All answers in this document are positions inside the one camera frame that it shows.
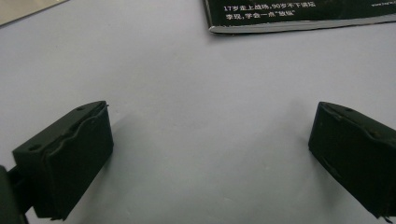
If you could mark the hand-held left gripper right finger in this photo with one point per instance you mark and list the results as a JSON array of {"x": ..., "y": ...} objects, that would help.
[{"x": 355, "y": 155}]

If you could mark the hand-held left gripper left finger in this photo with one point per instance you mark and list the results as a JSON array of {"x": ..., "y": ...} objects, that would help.
[{"x": 71, "y": 161}]

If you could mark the black paperback book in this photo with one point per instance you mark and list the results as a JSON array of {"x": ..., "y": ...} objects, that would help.
[{"x": 299, "y": 12}]

